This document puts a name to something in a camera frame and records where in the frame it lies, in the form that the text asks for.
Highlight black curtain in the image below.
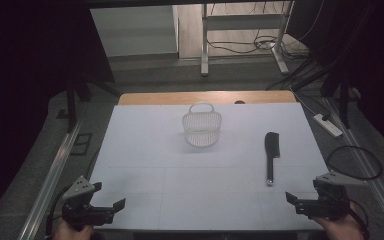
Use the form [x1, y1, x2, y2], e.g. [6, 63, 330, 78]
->
[286, 0, 384, 158]
[0, 0, 115, 214]

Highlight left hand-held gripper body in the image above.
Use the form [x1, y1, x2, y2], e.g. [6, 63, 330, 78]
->
[61, 175, 115, 232]

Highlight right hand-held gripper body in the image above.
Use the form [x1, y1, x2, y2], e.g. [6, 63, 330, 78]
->
[295, 171, 368, 222]

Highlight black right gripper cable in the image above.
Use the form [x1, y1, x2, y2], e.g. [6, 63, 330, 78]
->
[346, 198, 371, 240]

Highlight black looped cable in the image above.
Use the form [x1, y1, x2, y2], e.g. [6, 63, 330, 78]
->
[325, 145, 383, 181]

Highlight pale partition panel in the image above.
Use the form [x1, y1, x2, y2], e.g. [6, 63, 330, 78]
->
[89, 4, 180, 58]

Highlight person's left hand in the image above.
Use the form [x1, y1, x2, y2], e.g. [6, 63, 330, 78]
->
[53, 218, 95, 240]

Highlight black metal stand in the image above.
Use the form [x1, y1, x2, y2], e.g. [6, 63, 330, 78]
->
[64, 76, 121, 134]
[293, 63, 354, 130]

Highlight white plastic basket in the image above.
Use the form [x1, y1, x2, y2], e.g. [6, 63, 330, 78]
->
[181, 101, 223, 149]

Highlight white table mat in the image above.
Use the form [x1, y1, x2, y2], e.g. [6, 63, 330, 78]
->
[89, 102, 329, 232]

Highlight bundle of black floor cables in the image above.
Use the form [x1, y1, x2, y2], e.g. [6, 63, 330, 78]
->
[206, 31, 309, 62]

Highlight white power strip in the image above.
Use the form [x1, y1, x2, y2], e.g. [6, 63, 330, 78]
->
[313, 113, 344, 139]

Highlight white metal stand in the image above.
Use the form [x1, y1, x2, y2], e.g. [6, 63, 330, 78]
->
[199, 0, 295, 77]

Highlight person's right hand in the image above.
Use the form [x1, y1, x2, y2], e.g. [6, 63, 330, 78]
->
[309, 202, 365, 240]

